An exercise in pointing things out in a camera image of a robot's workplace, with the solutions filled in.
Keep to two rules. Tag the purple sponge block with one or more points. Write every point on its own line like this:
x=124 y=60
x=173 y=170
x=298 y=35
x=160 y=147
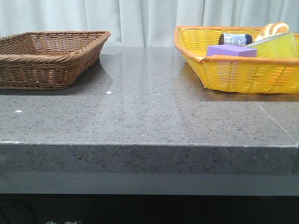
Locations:
x=230 y=50

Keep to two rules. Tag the brown wicker basket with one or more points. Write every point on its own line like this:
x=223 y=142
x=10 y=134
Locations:
x=48 y=60

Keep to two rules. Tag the bread roll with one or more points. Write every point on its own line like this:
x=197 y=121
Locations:
x=272 y=29

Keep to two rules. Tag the white curtain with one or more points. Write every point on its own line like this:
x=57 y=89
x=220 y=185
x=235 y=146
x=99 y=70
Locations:
x=142 y=23

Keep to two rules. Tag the dark cylindrical can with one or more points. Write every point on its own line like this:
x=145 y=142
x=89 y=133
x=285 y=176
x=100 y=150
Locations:
x=235 y=39

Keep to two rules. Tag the yellow wicker basket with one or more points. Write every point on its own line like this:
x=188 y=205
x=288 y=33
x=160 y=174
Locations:
x=234 y=73

